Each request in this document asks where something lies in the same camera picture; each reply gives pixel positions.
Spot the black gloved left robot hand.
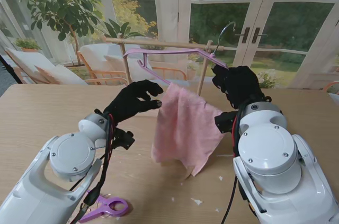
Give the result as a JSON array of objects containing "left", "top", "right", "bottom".
[{"left": 103, "top": 79, "right": 164, "bottom": 124}]

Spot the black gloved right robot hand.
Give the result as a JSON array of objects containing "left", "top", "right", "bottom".
[{"left": 211, "top": 65, "right": 272, "bottom": 110}]

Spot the purple clothes hanger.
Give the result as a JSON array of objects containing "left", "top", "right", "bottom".
[{"left": 123, "top": 21, "right": 237, "bottom": 87}]

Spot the pink square towel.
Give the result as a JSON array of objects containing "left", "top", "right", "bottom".
[{"left": 150, "top": 82, "right": 225, "bottom": 180}]

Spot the purple plastic clothes peg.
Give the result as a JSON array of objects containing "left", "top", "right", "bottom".
[{"left": 78, "top": 196, "right": 130, "bottom": 223}]

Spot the white flowering pot plant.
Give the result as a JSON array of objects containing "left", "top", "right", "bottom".
[{"left": 255, "top": 69, "right": 283, "bottom": 89}]

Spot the white cushioned lounge chair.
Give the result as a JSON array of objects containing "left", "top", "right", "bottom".
[
  {"left": 76, "top": 43, "right": 188, "bottom": 87},
  {"left": 4, "top": 46, "right": 90, "bottom": 86}
]

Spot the wooden hanging rack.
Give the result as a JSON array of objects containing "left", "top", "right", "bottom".
[{"left": 102, "top": 33, "right": 225, "bottom": 122}]

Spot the small green pot plant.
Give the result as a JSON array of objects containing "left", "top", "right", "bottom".
[{"left": 14, "top": 37, "right": 42, "bottom": 53}]

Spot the leafy potted tree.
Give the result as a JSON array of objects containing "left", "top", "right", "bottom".
[{"left": 9, "top": 0, "right": 112, "bottom": 67}]

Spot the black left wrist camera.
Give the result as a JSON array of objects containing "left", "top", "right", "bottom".
[{"left": 113, "top": 128, "right": 136, "bottom": 150}]

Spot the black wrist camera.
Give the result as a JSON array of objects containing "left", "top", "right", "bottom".
[
  {"left": 213, "top": 111, "right": 238, "bottom": 133},
  {"left": 113, "top": 128, "right": 136, "bottom": 150}
]

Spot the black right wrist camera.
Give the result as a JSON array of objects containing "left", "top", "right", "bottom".
[{"left": 213, "top": 111, "right": 238, "bottom": 133}]

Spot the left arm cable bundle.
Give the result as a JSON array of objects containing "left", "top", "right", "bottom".
[{"left": 68, "top": 114, "right": 117, "bottom": 224}]

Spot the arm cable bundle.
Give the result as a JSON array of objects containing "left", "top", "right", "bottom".
[
  {"left": 68, "top": 114, "right": 117, "bottom": 224},
  {"left": 221, "top": 109, "right": 255, "bottom": 224}
]

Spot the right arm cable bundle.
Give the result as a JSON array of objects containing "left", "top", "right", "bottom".
[{"left": 221, "top": 109, "right": 255, "bottom": 224}]

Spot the dark door handle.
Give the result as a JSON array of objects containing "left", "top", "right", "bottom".
[
  {"left": 251, "top": 26, "right": 268, "bottom": 44},
  {"left": 234, "top": 26, "right": 251, "bottom": 44}
]

